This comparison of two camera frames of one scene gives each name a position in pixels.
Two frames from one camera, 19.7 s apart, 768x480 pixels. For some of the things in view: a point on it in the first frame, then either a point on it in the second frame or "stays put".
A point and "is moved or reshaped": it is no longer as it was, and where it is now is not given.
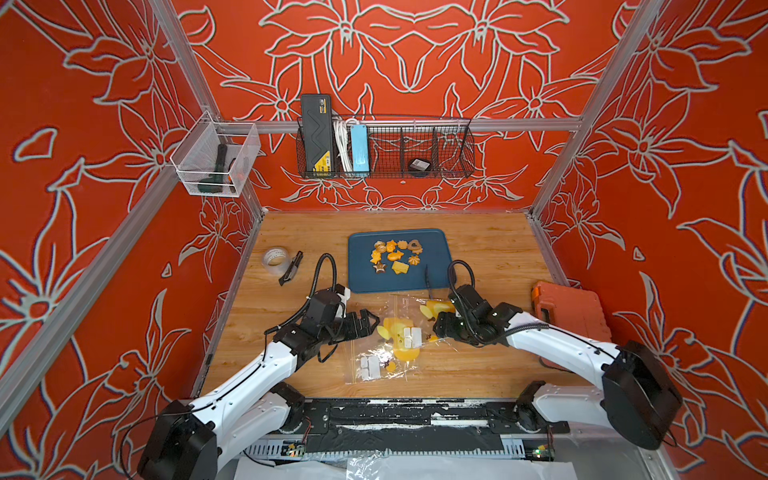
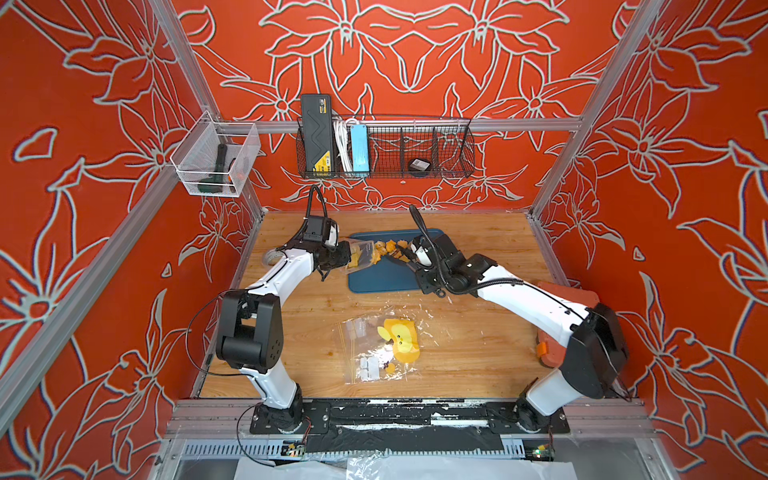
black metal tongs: [428, 281] is moved or reshaped
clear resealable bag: [428, 309] -> [361, 255]
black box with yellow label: [317, 110] stays put
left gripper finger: [365, 315] -> [341, 255]
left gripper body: [336, 333] -> [327, 250]
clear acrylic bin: [214, 157] stays put
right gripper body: [466, 331] -> [432, 280]
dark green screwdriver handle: [214, 184] stays put
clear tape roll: [275, 260] stays put
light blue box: [359, 148] stays put
